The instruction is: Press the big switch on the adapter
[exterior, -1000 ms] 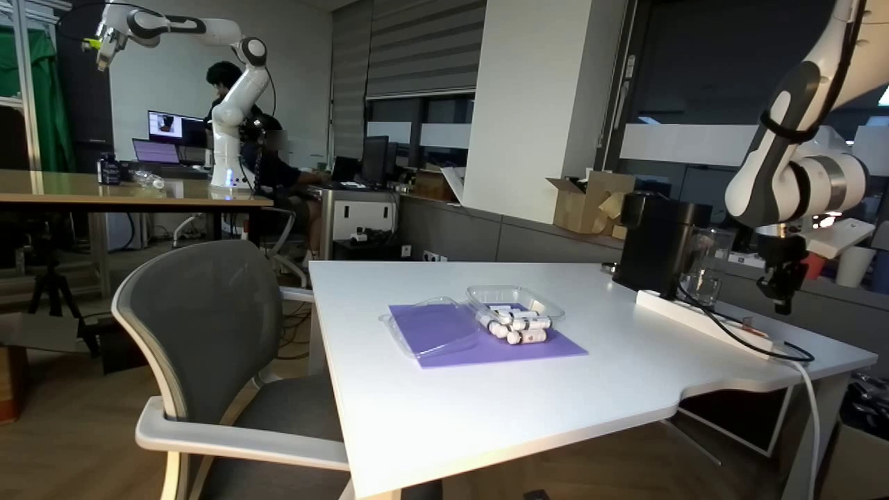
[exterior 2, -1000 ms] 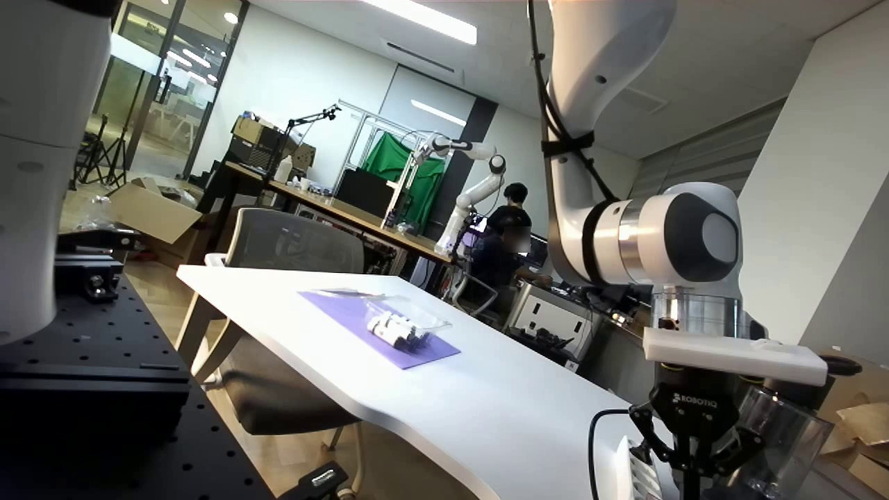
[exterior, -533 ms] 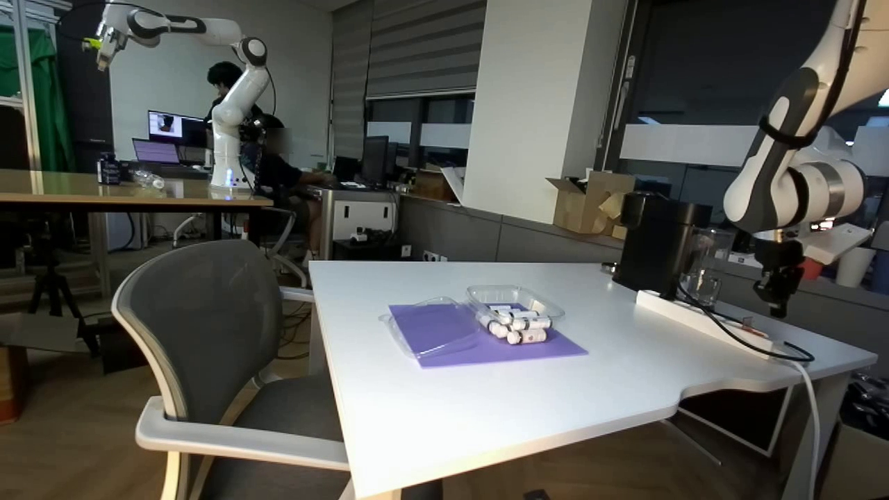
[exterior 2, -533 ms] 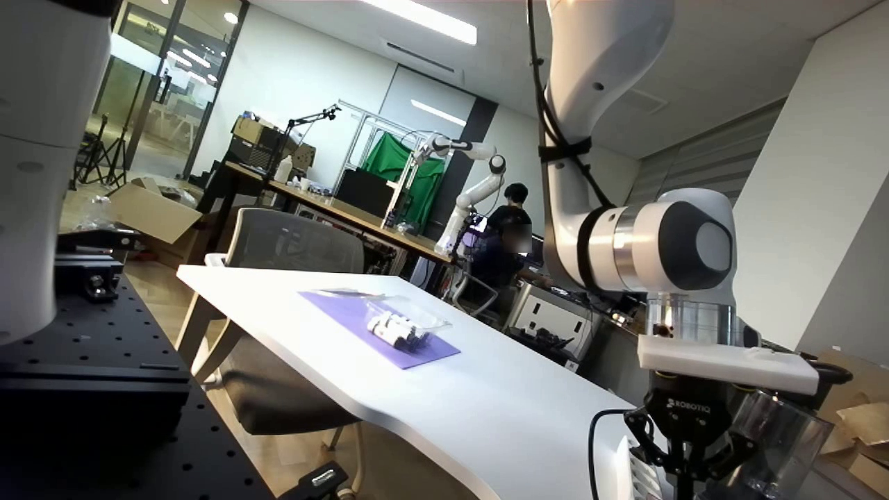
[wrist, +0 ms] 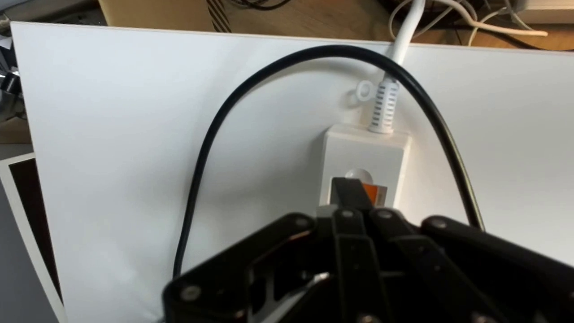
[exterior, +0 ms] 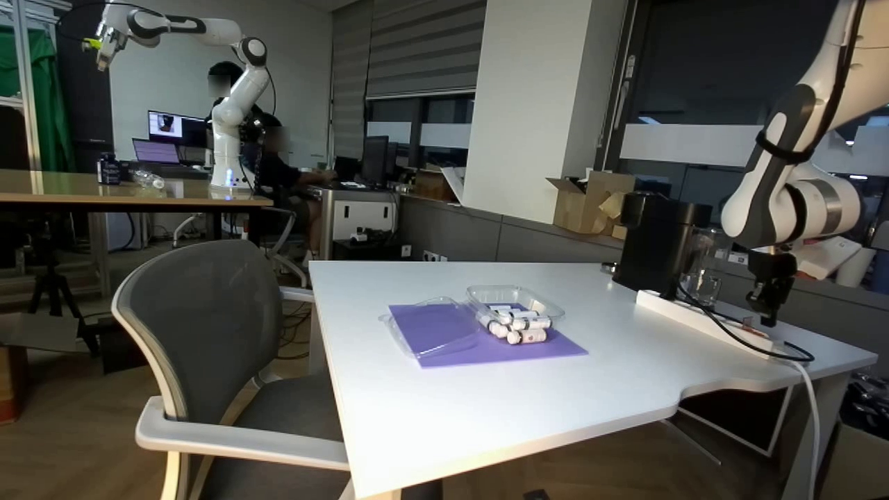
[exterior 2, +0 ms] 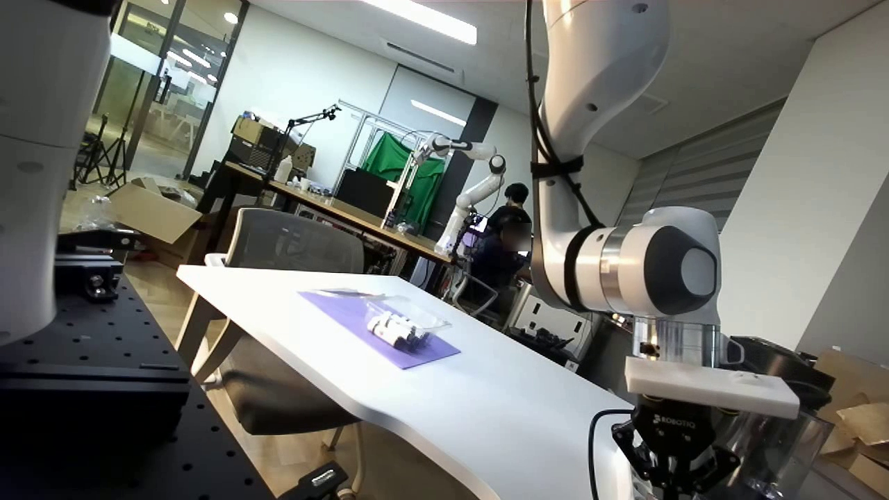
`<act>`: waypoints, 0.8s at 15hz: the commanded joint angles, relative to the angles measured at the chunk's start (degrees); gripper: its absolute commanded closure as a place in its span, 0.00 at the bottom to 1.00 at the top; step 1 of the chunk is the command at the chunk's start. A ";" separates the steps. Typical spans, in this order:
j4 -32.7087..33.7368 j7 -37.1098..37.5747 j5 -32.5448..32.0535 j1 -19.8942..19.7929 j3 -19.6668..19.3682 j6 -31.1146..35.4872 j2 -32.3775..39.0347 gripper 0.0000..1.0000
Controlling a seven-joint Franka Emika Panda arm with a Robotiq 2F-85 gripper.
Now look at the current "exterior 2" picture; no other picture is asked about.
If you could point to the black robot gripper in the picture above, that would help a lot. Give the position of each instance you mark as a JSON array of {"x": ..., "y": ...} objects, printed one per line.
[{"x": 678, "y": 424}]

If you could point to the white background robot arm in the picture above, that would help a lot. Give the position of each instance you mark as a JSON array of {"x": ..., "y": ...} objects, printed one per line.
[{"x": 474, "y": 197}]

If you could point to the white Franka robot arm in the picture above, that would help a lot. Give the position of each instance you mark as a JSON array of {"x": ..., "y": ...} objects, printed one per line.
[{"x": 602, "y": 85}]

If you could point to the white power strip adapter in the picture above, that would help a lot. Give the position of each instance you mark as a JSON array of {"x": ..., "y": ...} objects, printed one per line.
[{"x": 617, "y": 467}]

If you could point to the clear glass jug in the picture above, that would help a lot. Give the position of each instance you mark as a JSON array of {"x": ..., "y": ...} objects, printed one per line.
[{"x": 767, "y": 448}]

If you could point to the grey desk partition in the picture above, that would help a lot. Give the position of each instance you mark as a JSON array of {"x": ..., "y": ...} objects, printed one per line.
[{"x": 606, "y": 358}]

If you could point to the white drawer cabinet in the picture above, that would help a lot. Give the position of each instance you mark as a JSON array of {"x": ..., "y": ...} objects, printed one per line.
[{"x": 556, "y": 326}]

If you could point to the open cardboard box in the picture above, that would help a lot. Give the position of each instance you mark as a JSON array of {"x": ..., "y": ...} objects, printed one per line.
[{"x": 862, "y": 419}]

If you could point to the seated person in dark clothes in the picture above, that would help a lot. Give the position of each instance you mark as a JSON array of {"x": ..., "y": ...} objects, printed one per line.
[{"x": 498, "y": 249}]

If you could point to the grey roller blind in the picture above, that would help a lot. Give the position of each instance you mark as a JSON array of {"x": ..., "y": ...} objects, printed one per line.
[{"x": 705, "y": 167}]

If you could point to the clear plastic container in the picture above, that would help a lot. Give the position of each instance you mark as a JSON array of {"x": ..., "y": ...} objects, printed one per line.
[{"x": 417, "y": 315}]

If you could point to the small white cylinder pieces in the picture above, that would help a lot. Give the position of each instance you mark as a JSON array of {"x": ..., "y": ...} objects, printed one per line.
[{"x": 395, "y": 329}]

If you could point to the standing person in black shirt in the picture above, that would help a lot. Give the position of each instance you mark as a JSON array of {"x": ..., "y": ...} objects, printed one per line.
[{"x": 517, "y": 194}]

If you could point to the purple mat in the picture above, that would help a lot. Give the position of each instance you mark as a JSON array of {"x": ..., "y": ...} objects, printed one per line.
[{"x": 362, "y": 320}]

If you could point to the black desk monitor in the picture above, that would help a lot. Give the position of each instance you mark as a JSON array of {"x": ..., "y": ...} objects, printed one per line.
[{"x": 362, "y": 194}]

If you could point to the green cloth backdrop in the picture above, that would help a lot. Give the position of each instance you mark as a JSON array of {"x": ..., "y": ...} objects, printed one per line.
[{"x": 392, "y": 158}]

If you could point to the long wooden desk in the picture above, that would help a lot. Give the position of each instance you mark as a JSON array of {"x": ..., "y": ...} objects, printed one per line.
[{"x": 324, "y": 210}]

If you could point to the ceiling light panel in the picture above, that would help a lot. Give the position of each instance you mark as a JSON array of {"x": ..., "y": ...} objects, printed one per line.
[{"x": 421, "y": 17}]

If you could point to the brown box stack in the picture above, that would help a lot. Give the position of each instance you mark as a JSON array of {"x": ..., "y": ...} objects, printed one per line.
[{"x": 265, "y": 144}]

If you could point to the black optical breadboard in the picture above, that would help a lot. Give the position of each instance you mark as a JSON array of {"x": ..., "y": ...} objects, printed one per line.
[{"x": 112, "y": 390}]

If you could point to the large flat cardboard box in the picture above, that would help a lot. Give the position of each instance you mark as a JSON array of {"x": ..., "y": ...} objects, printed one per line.
[{"x": 153, "y": 215}]

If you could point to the black equipment block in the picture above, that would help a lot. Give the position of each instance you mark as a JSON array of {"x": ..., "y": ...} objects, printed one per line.
[{"x": 88, "y": 269}]

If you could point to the small black tripod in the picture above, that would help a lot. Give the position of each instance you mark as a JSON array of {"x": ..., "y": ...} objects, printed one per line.
[{"x": 105, "y": 154}]

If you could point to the white wrist camera mount plate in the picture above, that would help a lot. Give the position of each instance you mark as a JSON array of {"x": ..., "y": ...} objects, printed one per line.
[{"x": 713, "y": 388}]

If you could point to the black clamp mount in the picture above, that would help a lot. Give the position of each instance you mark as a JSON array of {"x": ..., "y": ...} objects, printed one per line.
[{"x": 316, "y": 481}]

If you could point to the white metal rack frame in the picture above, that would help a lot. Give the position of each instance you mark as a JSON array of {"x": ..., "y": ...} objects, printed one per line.
[{"x": 371, "y": 115}]

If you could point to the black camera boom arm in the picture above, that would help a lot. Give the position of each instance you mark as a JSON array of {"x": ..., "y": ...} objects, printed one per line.
[{"x": 316, "y": 115}]

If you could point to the glass door with black frame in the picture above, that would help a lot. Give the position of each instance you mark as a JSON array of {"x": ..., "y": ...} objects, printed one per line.
[{"x": 176, "y": 74}]

